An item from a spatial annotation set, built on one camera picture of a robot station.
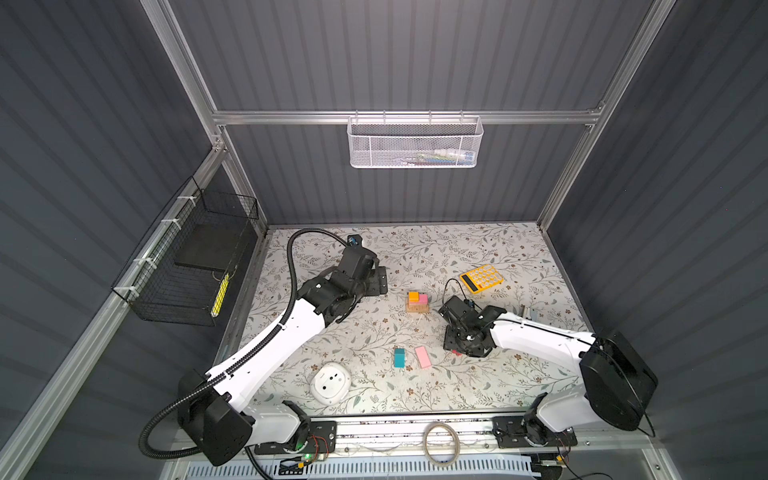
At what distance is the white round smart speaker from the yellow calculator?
504 mm

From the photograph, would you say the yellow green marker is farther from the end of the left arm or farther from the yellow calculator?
the yellow calculator

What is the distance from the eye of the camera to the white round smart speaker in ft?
2.57

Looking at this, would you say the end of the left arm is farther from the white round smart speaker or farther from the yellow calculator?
the yellow calculator

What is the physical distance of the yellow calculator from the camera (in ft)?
3.40

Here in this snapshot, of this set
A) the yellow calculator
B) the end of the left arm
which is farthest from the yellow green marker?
the yellow calculator

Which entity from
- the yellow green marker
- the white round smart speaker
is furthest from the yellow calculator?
the yellow green marker
